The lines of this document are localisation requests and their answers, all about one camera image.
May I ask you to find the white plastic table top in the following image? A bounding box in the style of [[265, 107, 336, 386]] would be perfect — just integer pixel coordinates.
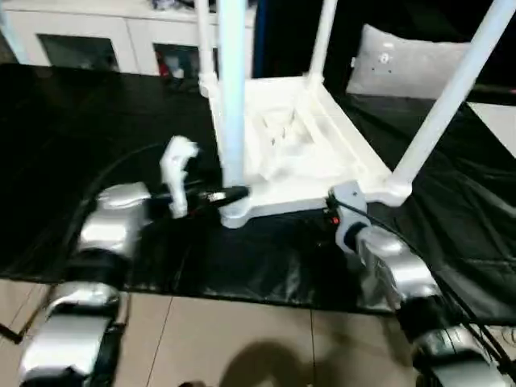
[[198, 73, 413, 230]]

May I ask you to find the white plastic table leg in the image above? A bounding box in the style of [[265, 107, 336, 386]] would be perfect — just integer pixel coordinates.
[[307, 0, 340, 84], [194, 0, 222, 84], [389, 0, 516, 193], [215, 0, 253, 218]]

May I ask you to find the grey cushion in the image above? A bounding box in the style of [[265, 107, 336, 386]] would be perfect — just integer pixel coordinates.
[[345, 23, 476, 101]]

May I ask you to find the white flat board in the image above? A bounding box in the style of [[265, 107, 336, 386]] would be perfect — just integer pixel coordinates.
[[465, 100, 516, 161]]

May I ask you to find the white cabinet with glass doors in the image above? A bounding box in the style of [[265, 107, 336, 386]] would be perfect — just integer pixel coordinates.
[[0, 6, 258, 81]]

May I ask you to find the dark clutter pile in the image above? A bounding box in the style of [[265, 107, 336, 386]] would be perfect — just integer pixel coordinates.
[[152, 0, 195, 12]]

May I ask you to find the black right camera cable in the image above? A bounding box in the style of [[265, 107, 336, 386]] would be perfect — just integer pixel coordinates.
[[341, 200, 510, 377]]

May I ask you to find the black camera cable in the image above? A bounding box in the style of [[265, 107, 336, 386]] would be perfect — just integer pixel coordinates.
[[341, 200, 510, 377], [65, 144, 163, 252]]

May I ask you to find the black left camera cable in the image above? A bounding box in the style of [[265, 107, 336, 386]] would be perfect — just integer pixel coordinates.
[[65, 144, 163, 252]]

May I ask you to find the thin black metal rail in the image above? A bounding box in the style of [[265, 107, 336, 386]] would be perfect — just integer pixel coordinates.
[[469, 84, 516, 96]]

